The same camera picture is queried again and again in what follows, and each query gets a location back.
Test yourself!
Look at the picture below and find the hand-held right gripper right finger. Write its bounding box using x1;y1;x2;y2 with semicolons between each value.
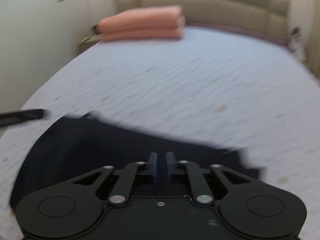
165;151;253;205

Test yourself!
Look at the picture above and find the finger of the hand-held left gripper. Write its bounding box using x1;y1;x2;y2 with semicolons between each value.
0;108;50;128

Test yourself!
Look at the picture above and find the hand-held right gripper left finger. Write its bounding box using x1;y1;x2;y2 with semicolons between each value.
72;152;158;205

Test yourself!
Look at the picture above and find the dark navy striped hoodie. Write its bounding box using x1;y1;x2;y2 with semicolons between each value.
10;111;267;211

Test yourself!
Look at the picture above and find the white wardrobe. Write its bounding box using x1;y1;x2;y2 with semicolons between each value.
0;0;100;120

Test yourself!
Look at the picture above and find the bed with floral sheet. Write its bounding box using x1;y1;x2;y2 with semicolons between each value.
0;25;320;240

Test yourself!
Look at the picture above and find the grey nightstand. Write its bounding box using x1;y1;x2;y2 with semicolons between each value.
79;34;102;46

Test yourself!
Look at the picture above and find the folded pink blanket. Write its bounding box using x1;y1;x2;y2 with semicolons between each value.
96;4;186;42

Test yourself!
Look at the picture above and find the beige padded headboard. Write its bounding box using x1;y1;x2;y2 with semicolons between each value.
114;0;293;47

